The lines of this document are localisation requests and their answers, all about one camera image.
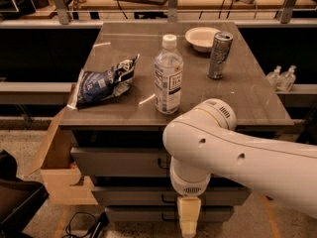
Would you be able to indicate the grey middle drawer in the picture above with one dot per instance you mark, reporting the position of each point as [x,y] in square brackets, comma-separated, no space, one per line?
[158,196]

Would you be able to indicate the right sanitizer bottle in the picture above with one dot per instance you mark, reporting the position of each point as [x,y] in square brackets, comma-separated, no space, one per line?
[287,79]

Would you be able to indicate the clear plastic water bottle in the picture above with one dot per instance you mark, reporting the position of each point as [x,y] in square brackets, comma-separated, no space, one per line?
[168,75]

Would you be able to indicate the grey top drawer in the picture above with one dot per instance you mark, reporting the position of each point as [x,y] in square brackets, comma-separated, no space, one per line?
[107,162]

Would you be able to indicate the blue chip bag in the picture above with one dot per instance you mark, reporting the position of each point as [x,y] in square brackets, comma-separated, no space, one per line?
[93,87]

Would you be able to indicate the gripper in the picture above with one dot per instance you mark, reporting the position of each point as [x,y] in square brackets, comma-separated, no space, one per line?
[190,188]

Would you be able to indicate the white bowl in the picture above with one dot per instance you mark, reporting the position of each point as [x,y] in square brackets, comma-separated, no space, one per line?
[201,38]

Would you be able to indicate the cardboard box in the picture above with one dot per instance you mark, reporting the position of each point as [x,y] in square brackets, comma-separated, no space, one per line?
[60,174]

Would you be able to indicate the black office chair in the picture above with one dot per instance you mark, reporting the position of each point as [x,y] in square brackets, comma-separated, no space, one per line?
[19,199]

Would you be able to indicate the sanitizer bottle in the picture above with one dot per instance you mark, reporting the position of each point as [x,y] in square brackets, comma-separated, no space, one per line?
[274,77]
[287,79]

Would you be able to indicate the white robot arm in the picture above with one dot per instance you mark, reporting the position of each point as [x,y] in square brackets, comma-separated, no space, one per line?
[203,142]

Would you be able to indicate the left sanitizer bottle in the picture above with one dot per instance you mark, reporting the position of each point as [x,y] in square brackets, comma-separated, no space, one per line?
[274,77]

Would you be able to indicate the silver drink can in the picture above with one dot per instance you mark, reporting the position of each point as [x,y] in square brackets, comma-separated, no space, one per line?
[219,53]

